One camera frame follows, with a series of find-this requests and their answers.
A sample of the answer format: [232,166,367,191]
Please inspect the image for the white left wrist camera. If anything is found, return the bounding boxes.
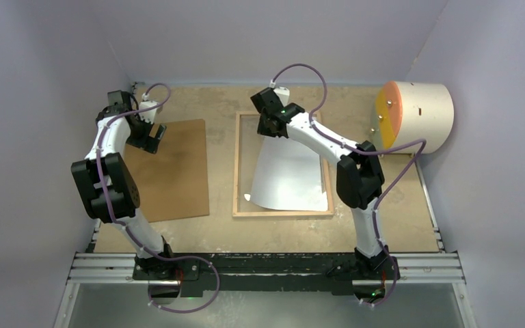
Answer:
[138,94,163,124]

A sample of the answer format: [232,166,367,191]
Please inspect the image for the black aluminium mounting rail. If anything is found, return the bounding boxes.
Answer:
[68,253,465,297]

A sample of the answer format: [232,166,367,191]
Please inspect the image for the glossy printed photo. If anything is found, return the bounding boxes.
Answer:
[248,137,328,212]

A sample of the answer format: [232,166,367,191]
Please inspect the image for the wooden picture frame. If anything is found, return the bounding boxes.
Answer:
[232,111,334,219]

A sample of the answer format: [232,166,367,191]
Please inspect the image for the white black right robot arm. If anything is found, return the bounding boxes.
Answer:
[250,87,396,278]

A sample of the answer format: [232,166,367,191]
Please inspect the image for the brown backing board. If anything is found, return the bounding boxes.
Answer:
[124,119,210,223]

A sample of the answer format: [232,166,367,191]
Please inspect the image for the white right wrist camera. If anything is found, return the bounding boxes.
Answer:
[269,80,291,107]

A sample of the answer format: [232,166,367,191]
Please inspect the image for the white cylinder orange disc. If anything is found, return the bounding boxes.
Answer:
[371,81,455,154]

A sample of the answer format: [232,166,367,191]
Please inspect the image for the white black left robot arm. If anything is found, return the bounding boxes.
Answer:
[70,90,176,279]

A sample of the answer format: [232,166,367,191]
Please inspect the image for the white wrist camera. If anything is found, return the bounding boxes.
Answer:
[269,80,291,107]
[138,94,163,124]

